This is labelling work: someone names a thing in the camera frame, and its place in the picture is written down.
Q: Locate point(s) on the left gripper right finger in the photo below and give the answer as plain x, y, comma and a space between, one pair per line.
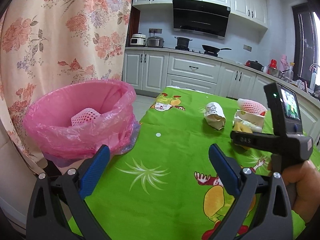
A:
272, 218

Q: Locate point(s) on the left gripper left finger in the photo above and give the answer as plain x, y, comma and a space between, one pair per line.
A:
57, 208

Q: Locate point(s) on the large foam fruit net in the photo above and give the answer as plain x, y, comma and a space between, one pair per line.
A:
84, 116

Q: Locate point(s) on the pink trash bag bin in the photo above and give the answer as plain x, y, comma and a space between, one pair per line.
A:
48, 121

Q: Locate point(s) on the kitchen window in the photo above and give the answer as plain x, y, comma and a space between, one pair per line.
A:
306, 43

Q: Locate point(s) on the right hand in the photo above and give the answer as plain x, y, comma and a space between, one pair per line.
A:
306, 178

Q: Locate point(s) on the printed paper cup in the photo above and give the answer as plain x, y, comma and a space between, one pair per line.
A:
253, 121

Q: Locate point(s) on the small foam fruit net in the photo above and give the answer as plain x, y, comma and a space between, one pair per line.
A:
252, 107

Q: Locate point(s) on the crushed white paper cup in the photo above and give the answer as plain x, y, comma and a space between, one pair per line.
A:
214, 115

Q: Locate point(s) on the chrome faucet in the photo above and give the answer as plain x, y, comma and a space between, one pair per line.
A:
314, 68

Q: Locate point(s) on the red kettle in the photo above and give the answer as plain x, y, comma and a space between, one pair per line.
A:
273, 64

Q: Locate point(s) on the black red casserole pot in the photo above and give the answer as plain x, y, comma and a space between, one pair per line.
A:
255, 65

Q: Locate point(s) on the green cartoon tablecloth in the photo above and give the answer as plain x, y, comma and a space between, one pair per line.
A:
166, 186

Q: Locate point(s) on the black frying pan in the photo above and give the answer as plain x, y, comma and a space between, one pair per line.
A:
213, 51

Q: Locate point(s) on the black stock pot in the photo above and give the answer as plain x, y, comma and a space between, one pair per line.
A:
182, 43

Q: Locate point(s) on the black range hood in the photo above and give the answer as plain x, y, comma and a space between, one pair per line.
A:
200, 17

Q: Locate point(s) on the white base cabinets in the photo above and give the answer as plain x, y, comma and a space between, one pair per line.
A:
152, 69

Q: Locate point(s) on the silver pressure cooker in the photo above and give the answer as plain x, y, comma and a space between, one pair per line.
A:
155, 42

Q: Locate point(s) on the white rice cooker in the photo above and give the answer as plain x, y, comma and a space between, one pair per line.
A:
138, 40

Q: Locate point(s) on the floral curtain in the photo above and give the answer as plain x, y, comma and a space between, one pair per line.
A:
49, 44

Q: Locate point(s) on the gripper mounted camera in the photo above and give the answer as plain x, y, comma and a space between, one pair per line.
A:
283, 103

